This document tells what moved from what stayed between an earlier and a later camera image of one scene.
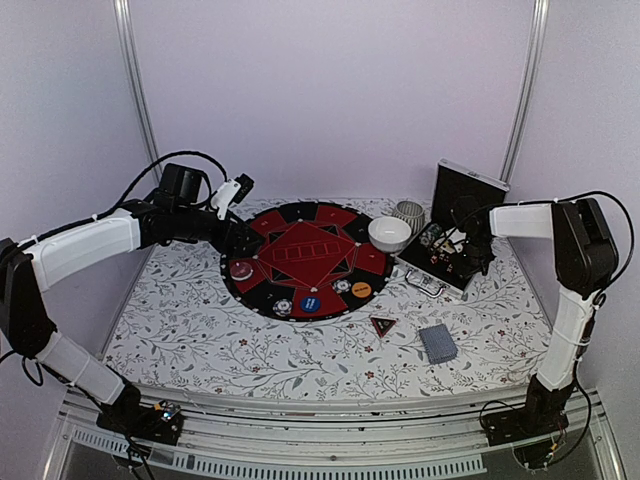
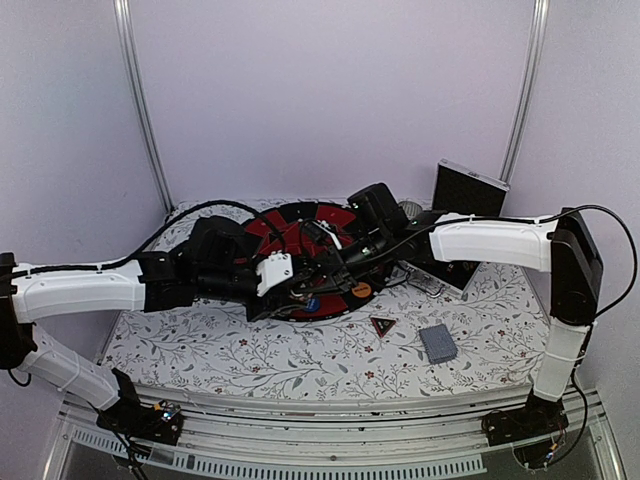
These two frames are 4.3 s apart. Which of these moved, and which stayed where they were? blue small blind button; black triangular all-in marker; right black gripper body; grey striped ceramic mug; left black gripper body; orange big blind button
Moved: right black gripper body; left black gripper body
Stayed: orange big blind button; blue small blind button; black triangular all-in marker; grey striped ceramic mug
